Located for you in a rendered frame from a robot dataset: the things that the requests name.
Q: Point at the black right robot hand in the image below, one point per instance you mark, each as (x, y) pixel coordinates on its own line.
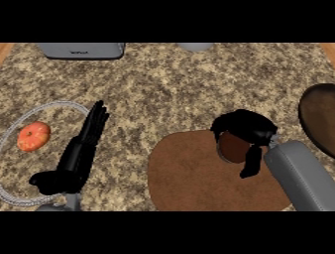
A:
(245, 127)

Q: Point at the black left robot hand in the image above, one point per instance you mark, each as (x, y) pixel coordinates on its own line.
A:
(80, 150)

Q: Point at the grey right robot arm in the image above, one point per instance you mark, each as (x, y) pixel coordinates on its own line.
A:
(307, 178)

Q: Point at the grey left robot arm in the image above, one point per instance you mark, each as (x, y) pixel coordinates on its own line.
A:
(62, 203)

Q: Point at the brown round cutting board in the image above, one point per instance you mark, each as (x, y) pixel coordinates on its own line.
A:
(208, 175)

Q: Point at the red orange apple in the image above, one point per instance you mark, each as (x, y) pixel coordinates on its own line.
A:
(34, 136)

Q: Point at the clear glass plate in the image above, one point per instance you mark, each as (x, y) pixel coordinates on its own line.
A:
(9, 165)

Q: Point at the pale grey round object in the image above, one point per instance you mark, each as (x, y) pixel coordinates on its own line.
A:
(196, 46)

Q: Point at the grey flat appliance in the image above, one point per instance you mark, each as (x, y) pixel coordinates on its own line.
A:
(83, 50)

